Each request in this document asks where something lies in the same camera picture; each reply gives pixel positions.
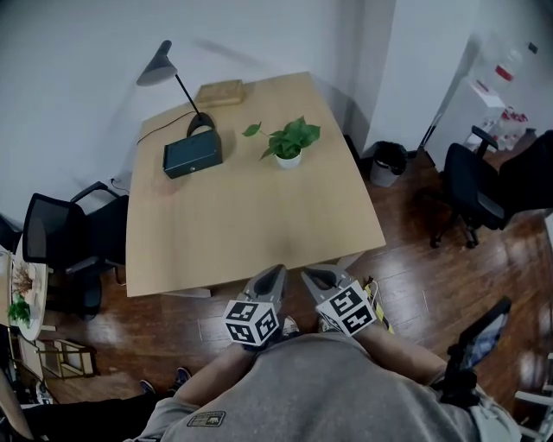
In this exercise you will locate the wooden frame rack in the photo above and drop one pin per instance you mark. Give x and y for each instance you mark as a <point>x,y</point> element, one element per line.
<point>26,354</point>

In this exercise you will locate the person's left forearm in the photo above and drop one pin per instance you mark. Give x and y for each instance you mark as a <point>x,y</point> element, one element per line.
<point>211,375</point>

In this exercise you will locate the person's grey shirt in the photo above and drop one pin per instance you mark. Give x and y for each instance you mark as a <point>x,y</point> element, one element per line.
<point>324,388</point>

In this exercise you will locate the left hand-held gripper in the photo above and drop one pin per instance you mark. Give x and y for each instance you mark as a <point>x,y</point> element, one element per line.
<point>250,321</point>

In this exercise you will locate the white cabinet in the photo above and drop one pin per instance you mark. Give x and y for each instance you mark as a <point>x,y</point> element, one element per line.
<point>458,116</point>

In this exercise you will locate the white round table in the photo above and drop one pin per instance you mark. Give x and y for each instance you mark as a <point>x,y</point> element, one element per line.
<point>32,330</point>

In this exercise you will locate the black tablet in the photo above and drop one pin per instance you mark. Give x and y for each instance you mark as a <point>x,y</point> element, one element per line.
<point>486,334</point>

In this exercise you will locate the black mesh office chair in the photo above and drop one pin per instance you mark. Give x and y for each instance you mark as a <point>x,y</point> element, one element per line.
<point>47,229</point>

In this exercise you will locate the small green potted plant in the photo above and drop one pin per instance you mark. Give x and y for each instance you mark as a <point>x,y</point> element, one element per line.
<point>19,311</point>

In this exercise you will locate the dried brown plant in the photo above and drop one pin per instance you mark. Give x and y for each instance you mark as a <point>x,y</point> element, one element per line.
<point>22,280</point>

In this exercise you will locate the black headrest chair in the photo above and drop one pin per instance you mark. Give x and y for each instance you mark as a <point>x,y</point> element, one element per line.
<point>8,233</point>

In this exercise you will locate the white table leg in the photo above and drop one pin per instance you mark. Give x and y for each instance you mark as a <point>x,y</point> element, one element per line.
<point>347,259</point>
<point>190,292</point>

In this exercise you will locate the clear jug with red label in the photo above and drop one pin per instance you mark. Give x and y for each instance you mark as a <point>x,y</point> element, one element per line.
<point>503,60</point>

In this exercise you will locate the black trash bin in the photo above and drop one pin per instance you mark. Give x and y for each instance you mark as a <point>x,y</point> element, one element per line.
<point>386,170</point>

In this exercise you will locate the red and white packets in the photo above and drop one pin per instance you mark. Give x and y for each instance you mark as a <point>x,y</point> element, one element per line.
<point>512,117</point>

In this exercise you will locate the person's right forearm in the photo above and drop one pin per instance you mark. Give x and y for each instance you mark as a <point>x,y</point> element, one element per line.
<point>402,354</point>

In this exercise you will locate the dark green metal box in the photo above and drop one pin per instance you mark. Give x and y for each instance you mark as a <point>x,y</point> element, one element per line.
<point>192,153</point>

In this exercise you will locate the black tablet mount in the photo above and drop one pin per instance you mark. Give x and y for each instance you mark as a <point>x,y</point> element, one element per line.
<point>460,384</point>

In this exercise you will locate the black desk lamp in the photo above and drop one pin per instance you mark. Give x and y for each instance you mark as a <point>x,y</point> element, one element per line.
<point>157,69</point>

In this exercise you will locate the person's beige shoe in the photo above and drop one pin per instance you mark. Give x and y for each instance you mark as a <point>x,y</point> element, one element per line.
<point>290,326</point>
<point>324,324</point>

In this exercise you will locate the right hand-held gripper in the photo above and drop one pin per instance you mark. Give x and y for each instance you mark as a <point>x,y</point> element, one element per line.
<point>345,308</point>

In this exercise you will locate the white wall socket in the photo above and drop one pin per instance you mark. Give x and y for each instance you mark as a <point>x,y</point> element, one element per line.
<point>113,180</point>

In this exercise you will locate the light wooden box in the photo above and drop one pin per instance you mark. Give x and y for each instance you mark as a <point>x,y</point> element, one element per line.
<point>220,90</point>

